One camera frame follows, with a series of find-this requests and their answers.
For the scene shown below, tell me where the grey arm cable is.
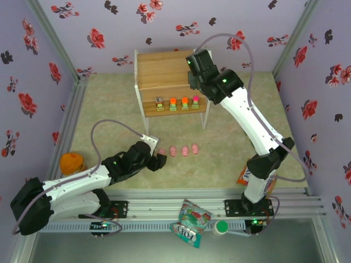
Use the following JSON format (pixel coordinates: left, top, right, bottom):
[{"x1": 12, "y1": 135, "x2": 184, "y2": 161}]
[
  {"x1": 196, "y1": 33, "x2": 309, "y2": 183},
  {"x1": 10, "y1": 119, "x2": 145, "y2": 236}
]

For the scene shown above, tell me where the teal Fox's candy bag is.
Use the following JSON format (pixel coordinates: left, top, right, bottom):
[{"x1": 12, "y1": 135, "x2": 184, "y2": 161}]
[{"x1": 169, "y1": 198, "x2": 214, "y2": 249}]

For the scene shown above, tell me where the aluminium side rail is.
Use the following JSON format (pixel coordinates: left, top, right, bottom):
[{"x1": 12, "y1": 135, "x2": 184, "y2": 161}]
[{"x1": 45, "y1": 76, "x2": 90, "y2": 190}]

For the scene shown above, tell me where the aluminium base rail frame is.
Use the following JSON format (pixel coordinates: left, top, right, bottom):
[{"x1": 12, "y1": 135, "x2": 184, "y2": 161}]
[{"x1": 45, "y1": 188, "x2": 329, "y2": 220}]

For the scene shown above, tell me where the white slotted cable duct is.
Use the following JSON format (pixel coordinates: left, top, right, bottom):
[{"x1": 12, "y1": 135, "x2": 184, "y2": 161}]
[{"x1": 45, "y1": 219, "x2": 247, "y2": 233}]

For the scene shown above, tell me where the orange Fox's candy bag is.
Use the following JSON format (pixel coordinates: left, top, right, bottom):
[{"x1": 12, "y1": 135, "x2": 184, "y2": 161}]
[{"x1": 236, "y1": 165, "x2": 276, "y2": 197}]

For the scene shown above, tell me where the grey left arm cable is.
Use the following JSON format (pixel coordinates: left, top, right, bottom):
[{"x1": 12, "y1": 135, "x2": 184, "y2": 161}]
[{"x1": 10, "y1": 119, "x2": 145, "y2": 236}]

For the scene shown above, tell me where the aluminium corner post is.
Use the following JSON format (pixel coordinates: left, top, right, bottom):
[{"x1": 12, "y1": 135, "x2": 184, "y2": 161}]
[
  {"x1": 272, "y1": 0, "x2": 321, "y2": 80},
  {"x1": 26, "y1": 0, "x2": 83, "y2": 80}
]

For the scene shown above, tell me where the grey right arm cable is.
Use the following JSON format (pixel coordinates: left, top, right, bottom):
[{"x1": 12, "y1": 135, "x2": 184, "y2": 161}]
[{"x1": 196, "y1": 33, "x2": 309, "y2": 183}]

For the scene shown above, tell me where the wooden shelf with white frame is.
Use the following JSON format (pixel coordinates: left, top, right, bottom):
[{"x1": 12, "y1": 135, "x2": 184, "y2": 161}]
[{"x1": 133, "y1": 45, "x2": 214, "y2": 134}]

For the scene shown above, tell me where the black controller board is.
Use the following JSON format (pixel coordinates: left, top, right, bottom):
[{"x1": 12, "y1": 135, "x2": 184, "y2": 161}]
[
  {"x1": 90, "y1": 220, "x2": 117, "y2": 239},
  {"x1": 245, "y1": 218, "x2": 269, "y2": 238}
]

